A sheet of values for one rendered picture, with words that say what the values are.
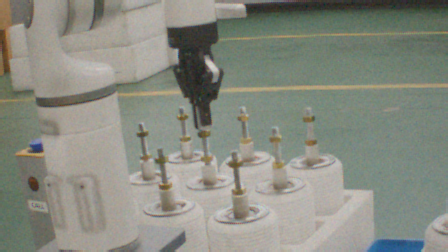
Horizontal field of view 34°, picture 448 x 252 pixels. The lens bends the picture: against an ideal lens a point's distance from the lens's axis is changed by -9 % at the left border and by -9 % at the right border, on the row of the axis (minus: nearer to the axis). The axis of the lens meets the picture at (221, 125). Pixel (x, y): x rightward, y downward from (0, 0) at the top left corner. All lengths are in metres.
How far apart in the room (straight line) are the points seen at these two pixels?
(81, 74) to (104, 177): 0.11
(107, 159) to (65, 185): 0.05
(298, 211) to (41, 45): 0.51
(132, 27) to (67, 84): 3.04
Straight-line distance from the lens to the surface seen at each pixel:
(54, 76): 0.78
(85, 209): 0.81
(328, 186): 1.24
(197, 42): 1.14
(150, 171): 1.27
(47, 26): 0.77
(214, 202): 1.18
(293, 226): 1.14
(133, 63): 3.79
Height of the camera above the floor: 0.61
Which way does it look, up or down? 13 degrees down
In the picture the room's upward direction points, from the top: 7 degrees counter-clockwise
